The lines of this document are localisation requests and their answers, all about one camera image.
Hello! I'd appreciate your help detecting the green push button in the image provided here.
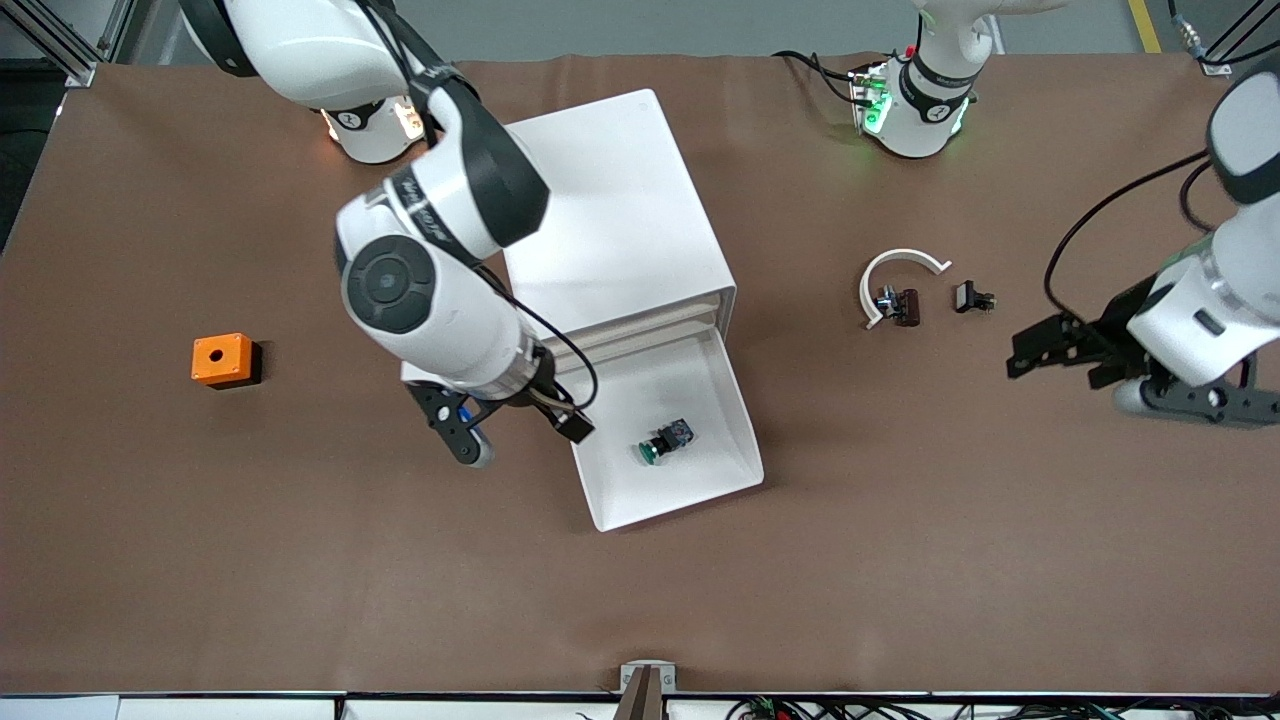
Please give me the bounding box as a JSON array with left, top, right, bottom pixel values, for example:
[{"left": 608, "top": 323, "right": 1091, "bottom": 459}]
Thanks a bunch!
[{"left": 637, "top": 418, "right": 696, "bottom": 466}]

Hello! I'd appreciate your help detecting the white plastic drawer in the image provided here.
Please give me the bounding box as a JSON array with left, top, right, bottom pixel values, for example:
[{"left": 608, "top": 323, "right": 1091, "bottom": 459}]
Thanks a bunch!
[
  {"left": 550, "top": 296, "right": 723, "bottom": 353},
  {"left": 560, "top": 312, "right": 721, "bottom": 366},
  {"left": 553, "top": 328, "right": 766, "bottom": 533}
]

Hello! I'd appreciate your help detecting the left arm silver base panel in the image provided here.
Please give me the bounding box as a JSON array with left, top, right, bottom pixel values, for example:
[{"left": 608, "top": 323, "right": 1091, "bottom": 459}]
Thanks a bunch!
[{"left": 848, "top": 62, "right": 893, "bottom": 134}]

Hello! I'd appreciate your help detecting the white plastic drawer cabinet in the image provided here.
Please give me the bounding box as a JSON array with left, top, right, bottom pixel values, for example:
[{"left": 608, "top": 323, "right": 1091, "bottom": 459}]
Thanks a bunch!
[{"left": 497, "top": 88, "right": 739, "bottom": 376}]

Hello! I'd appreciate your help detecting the brown component with metal part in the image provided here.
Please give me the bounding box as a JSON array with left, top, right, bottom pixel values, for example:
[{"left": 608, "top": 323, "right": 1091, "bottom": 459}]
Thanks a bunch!
[{"left": 875, "top": 286, "right": 922, "bottom": 328}]

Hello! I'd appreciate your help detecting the brown table mat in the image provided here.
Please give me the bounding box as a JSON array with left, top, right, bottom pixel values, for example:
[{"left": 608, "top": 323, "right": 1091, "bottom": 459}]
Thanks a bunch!
[{"left": 0, "top": 50, "right": 1280, "bottom": 698}]

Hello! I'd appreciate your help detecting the orange box with hole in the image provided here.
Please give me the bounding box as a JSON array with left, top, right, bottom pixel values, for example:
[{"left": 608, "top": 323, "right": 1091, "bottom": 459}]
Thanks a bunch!
[{"left": 190, "top": 332, "right": 257, "bottom": 388}]

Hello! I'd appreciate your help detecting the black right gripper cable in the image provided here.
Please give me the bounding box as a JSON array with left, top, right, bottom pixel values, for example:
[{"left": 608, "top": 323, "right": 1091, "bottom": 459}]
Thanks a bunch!
[{"left": 478, "top": 262, "right": 601, "bottom": 413}]

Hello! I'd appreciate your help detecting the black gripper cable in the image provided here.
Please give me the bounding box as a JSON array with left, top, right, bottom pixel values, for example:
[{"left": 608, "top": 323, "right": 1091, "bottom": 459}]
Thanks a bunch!
[
  {"left": 478, "top": 262, "right": 601, "bottom": 413},
  {"left": 1043, "top": 150, "right": 1216, "bottom": 321}
]

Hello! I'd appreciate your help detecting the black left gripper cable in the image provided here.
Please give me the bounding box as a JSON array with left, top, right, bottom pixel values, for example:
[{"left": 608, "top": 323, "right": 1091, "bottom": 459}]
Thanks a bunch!
[{"left": 1043, "top": 150, "right": 1216, "bottom": 321}]

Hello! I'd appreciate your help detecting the white curved plastic ring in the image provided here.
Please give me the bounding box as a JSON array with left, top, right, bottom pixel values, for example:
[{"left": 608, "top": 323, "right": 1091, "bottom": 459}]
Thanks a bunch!
[{"left": 860, "top": 248, "right": 953, "bottom": 331}]

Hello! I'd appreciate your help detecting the grey metal clamp bracket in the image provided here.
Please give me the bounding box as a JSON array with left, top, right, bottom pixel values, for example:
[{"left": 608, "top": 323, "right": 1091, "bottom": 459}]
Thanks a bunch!
[{"left": 619, "top": 660, "right": 677, "bottom": 694}]

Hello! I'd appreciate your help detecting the aluminium frame profile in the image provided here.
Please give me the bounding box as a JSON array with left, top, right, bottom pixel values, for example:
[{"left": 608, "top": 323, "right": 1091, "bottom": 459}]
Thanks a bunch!
[
  {"left": 1200, "top": 0, "right": 1280, "bottom": 77},
  {"left": 98, "top": 0, "right": 139, "bottom": 63},
  {"left": 0, "top": 5, "right": 98, "bottom": 89}
]

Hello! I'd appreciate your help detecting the dark camera stand post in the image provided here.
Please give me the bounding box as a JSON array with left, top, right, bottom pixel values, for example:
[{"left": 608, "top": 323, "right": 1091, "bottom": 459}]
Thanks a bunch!
[{"left": 612, "top": 667, "right": 669, "bottom": 720}]

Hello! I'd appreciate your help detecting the tangled coloured cable bundle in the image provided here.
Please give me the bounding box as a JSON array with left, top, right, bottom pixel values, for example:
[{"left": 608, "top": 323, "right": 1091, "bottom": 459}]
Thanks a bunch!
[{"left": 725, "top": 695, "right": 1280, "bottom": 720}]

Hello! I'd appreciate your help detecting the black left arm base cable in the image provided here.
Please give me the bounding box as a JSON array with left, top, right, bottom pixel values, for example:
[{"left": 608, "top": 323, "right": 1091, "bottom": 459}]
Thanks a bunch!
[{"left": 772, "top": 48, "right": 863, "bottom": 109}]

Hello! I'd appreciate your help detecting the white table edge rail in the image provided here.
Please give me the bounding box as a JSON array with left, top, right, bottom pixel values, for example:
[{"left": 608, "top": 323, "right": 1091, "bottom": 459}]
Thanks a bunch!
[{"left": 0, "top": 693, "right": 1280, "bottom": 720}]

